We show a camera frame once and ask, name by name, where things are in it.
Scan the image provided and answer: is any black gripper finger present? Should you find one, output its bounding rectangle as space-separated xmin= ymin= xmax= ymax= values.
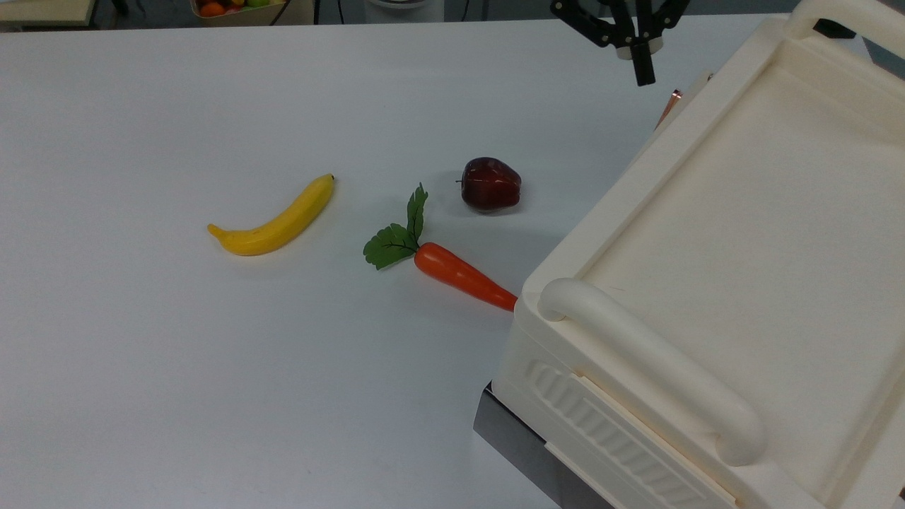
xmin=640 ymin=0 xmax=690 ymax=87
xmin=551 ymin=0 xmax=644 ymax=87

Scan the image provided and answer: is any cream cabinet door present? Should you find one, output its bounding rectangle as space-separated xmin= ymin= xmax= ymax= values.
xmin=654 ymin=71 xmax=715 ymax=131

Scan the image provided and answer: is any cream plastic toy cabinet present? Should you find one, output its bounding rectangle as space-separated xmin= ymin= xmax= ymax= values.
xmin=491 ymin=0 xmax=905 ymax=509

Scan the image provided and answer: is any dark red toy apple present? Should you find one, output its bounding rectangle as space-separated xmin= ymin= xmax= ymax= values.
xmin=457 ymin=157 xmax=522 ymax=212

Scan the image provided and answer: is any orange toy carrot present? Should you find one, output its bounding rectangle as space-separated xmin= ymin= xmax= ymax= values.
xmin=363 ymin=183 xmax=519 ymax=312

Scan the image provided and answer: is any basket of toy fruit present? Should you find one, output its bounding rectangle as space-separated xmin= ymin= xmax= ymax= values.
xmin=189 ymin=0 xmax=292 ymax=28

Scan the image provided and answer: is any yellow toy banana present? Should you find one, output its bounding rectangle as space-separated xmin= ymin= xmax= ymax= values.
xmin=206 ymin=174 xmax=336 ymax=257

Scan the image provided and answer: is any beige flat board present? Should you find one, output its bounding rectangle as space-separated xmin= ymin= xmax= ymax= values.
xmin=0 ymin=0 xmax=98 ymax=26

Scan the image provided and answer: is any cream cabinet carry handle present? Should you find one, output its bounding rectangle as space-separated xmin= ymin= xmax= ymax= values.
xmin=537 ymin=277 xmax=769 ymax=467
xmin=785 ymin=0 xmax=905 ymax=61

